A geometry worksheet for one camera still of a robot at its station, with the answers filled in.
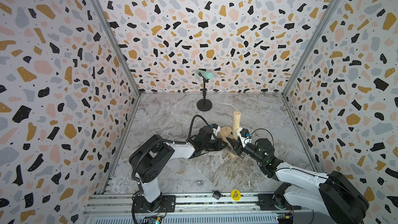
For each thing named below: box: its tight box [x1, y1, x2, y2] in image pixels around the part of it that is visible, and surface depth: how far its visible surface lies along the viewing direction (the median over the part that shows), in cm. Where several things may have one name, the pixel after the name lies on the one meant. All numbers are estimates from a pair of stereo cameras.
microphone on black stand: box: [195, 69, 214, 112], surface depth 115 cm
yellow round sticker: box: [230, 189, 241, 202], surface depth 78 cm
